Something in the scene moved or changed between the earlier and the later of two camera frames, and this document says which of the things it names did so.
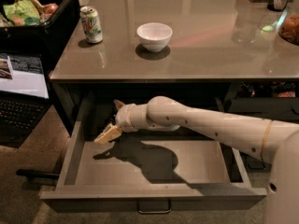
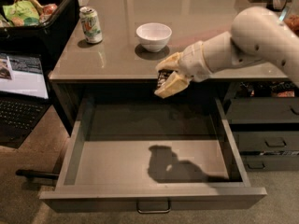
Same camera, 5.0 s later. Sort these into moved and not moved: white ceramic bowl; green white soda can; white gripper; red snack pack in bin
Moved: white gripper
Not moved: red snack pack in bin; white ceramic bowl; green white soda can
